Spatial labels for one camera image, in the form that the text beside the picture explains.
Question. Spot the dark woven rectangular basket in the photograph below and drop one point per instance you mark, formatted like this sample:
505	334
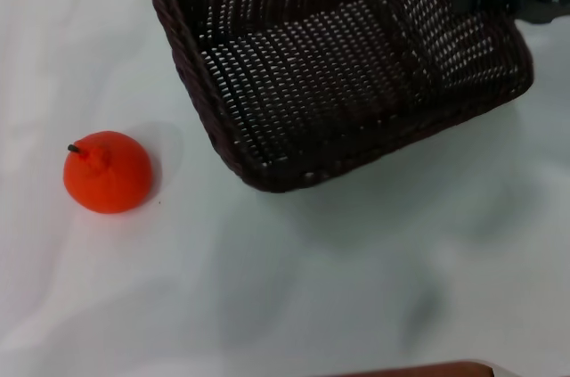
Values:
320	83

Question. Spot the orange toy fruit with stem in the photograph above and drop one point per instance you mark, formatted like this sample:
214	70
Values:
109	172

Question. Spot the brown rounded bar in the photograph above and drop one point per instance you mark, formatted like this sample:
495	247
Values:
414	370

